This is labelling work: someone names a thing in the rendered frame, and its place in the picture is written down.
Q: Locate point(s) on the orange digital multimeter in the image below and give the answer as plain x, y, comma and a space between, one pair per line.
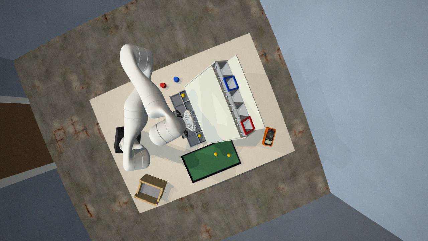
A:
268, 136

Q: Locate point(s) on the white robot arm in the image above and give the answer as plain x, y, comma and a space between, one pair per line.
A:
146, 100

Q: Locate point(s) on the open wooden crate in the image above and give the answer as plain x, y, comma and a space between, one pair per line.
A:
150, 189

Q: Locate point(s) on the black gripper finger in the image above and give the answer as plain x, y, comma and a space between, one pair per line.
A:
185, 134
177, 113

